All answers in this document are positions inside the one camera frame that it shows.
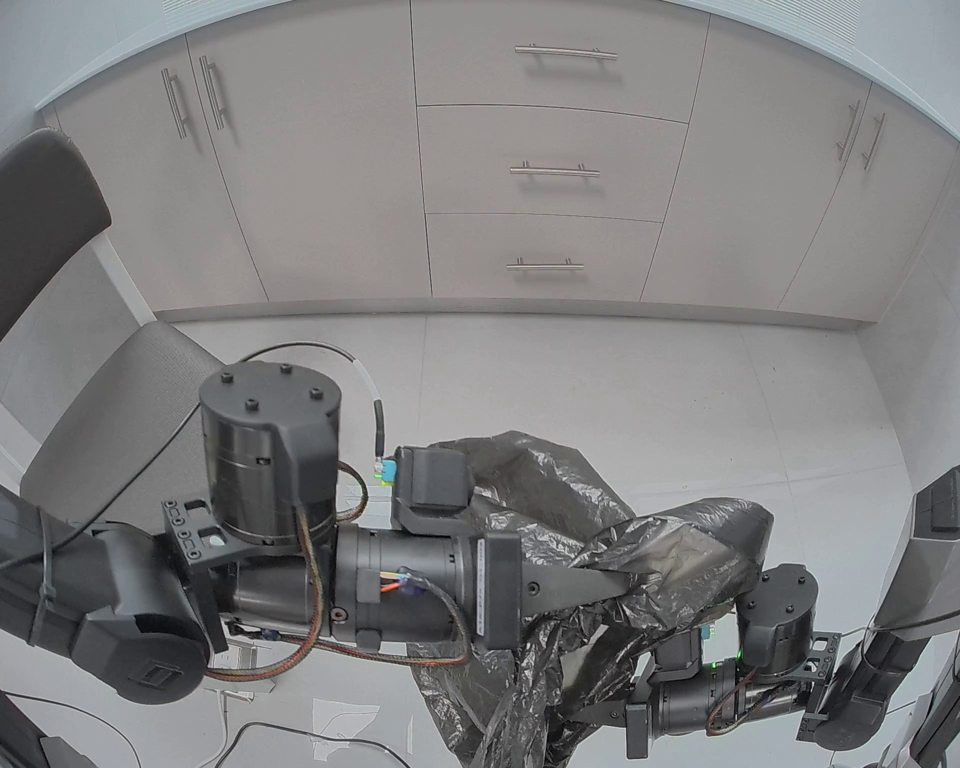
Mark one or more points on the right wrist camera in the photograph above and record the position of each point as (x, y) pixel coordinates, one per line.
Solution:
(679, 656)

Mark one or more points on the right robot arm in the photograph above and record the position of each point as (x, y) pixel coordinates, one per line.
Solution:
(780, 607)

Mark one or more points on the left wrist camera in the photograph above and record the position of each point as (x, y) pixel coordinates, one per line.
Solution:
(439, 480)

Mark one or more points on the black plastic bag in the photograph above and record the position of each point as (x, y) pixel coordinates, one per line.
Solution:
(540, 480)

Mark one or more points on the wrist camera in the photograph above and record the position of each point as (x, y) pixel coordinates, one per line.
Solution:
(679, 656)
(439, 480)

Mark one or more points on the grey padded chair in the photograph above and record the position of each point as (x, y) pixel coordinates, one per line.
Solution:
(112, 420)

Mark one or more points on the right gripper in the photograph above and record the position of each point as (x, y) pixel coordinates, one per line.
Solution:
(682, 709)

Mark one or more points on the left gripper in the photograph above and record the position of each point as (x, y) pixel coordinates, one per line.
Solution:
(499, 592)

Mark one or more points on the beige cabinet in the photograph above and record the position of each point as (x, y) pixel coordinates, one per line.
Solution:
(337, 187)

